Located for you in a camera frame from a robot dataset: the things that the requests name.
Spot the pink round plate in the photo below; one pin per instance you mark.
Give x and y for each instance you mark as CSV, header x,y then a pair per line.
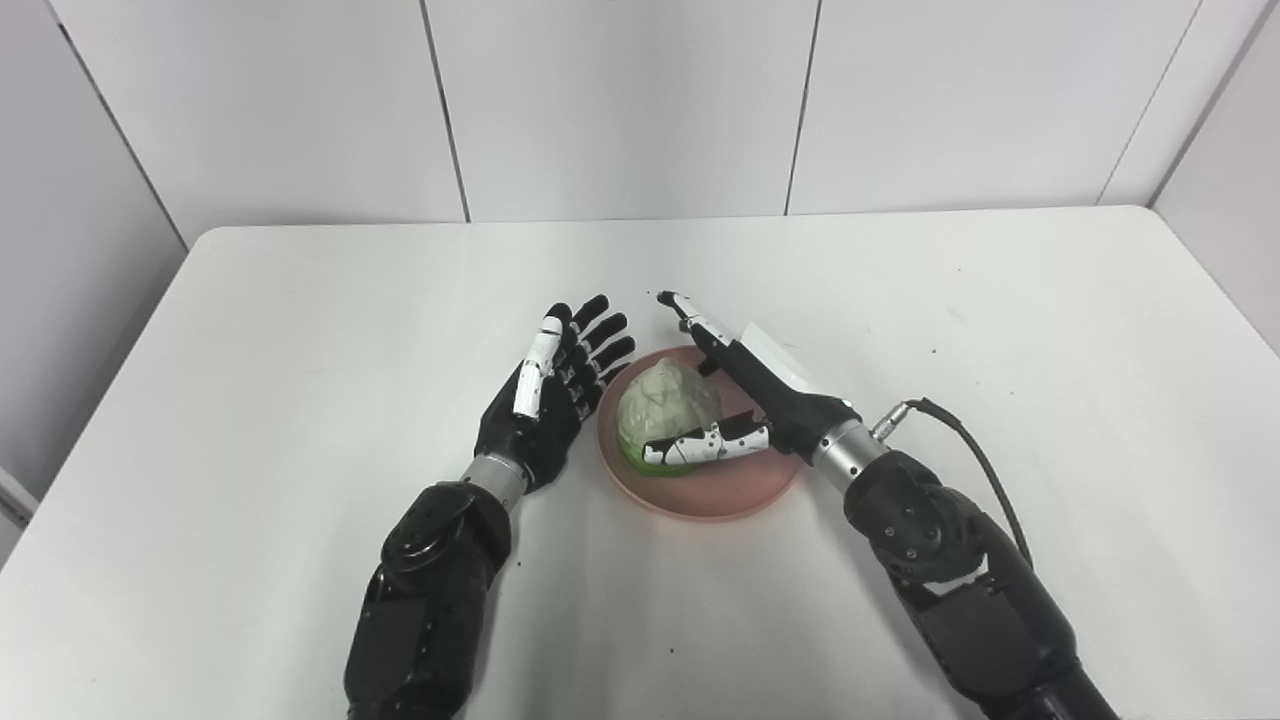
x,y
720,490

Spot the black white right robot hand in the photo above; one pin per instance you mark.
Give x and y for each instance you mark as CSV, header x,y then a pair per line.
x,y
790,410

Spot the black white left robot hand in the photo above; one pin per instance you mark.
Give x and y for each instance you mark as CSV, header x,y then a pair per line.
x,y
535,435

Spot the white green toy cabbage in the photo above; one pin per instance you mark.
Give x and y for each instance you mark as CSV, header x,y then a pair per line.
x,y
665,400

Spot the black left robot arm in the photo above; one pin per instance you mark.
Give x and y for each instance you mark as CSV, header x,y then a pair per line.
x,y
430,590

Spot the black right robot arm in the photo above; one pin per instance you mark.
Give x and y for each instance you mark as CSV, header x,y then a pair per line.
x,y
960,580

